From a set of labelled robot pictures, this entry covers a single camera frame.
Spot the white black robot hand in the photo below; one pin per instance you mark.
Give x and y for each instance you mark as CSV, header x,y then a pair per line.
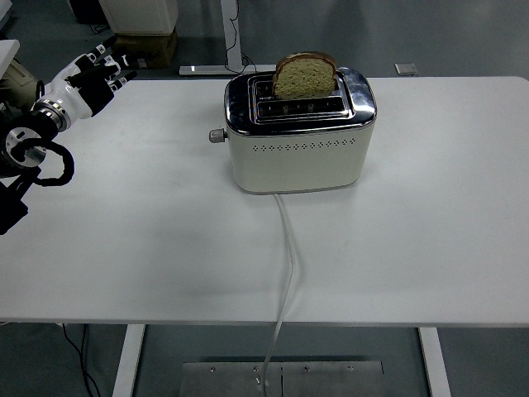
x,y
68,97

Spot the grey toaster lever knob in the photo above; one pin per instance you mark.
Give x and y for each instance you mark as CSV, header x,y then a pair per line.
x,y
217,136

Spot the cream chrome two-slot toaster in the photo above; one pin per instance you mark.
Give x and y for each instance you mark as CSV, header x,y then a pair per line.
x,y
297,165

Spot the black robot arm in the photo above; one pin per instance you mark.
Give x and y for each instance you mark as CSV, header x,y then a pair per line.
x,y
25,126

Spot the black box in background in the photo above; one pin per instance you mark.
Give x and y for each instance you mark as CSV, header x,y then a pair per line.
x,y
89,10

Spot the brown cardboard box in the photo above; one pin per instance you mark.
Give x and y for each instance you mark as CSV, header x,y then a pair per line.
x,y
153,47

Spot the white cabinet on cardboard box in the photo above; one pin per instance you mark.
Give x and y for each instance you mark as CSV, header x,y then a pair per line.
x,y
140,14

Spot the white background desk leg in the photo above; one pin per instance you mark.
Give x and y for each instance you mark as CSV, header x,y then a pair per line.
x,y
230,33

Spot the brown bread slice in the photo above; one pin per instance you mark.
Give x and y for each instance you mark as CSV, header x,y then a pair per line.
x,y
303,80

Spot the white table leg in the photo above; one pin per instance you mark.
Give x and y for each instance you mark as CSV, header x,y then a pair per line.
x,y
434,364
129,360

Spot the grey square floor plate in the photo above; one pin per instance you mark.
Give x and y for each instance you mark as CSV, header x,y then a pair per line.
x,y
406,69

